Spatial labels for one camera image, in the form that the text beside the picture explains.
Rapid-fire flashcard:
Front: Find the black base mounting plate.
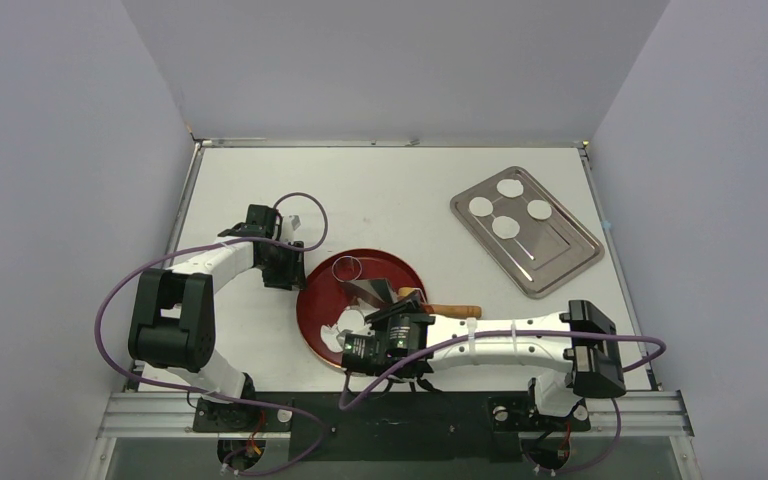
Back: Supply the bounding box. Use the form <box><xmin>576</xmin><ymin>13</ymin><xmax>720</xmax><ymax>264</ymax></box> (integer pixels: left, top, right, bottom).
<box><xmin>191</xmin><ymin>392</ymin><xmax>591</xmax><ymax>466</ymax></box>

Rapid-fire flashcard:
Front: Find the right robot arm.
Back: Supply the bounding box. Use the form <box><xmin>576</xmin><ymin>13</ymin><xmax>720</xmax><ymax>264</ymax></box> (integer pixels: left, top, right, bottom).
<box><xmin>340</xmin><ymin>300</ymin><xmax>627</xmax><ymax>427</ymax></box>

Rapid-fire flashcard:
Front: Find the rectangular steel tray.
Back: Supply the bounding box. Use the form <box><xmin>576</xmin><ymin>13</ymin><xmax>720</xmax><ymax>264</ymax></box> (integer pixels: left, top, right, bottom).
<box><xmin>449</xmin><ymin>166</ymin><xmax>605</xmax><ymax>299</ymax></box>

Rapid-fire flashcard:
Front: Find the aluminium frame rail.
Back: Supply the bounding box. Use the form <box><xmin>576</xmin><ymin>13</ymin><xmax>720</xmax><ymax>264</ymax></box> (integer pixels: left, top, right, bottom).
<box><xmin>98</xmin><ymin>391</ymin><xmax>693</xmax><ymax>439</ymax></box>

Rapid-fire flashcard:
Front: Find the wooden dough roller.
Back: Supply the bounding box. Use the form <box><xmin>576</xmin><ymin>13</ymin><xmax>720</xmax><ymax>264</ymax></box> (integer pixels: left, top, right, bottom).
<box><xmin>397</xmin><ymin>287</ymin><xmax>483</xmax><ymax>319</ymax></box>

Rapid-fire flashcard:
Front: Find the round metal cutter ring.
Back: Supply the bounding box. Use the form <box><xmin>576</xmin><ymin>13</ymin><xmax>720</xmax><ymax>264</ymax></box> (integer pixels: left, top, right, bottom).
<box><xmin>331</xmin><ymin>256</ymin><xmax>364</xmax><ymax>283</ymax></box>

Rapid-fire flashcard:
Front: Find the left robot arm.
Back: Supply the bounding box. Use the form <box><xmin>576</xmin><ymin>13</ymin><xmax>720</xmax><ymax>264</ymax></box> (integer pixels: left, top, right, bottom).
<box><xmin>128</xmin><ymin>205</ymin><xmax>306</xmax><ymax>431</ymax></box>

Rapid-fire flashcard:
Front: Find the round red lacquer tray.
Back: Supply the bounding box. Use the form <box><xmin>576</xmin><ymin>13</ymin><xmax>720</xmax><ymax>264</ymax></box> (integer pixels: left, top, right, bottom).
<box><xmin>296</xmin><ymin>248</ymin><xmax>427</xmax><ymax>368</ymax></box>

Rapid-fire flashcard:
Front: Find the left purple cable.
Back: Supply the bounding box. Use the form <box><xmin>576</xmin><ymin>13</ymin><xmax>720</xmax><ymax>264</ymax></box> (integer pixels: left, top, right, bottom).
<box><xmin>93</xmin><ymin>192</ymin><xmax>330</xmax><ymax>479</ymax></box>

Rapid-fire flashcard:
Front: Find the white dumpling wrapper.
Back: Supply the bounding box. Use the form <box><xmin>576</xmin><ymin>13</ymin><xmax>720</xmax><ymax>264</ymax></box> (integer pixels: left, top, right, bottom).
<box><xmin>496</xmin><ymin>179</ymin><xmax>524</xmax><ymax>198</ymax></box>
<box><xmin>527</xmin><ymin>199</ymin><xmax>553</xmax><ymax>221</ymax></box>
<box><xmin>468</xmin><ymin>197</ymin><xmax>494</xmax><ymax>218</ymax></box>
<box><xmin>492</xmin><ymin>216</ymin><xmax>520</xmax><ymax>240</ymax></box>

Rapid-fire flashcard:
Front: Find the white dough piece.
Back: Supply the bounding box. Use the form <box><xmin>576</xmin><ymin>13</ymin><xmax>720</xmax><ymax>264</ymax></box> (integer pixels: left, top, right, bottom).
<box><xmin>320</xmin><ymin>309</ymin><xmax>369</xmax><ymax>353</ymax></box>

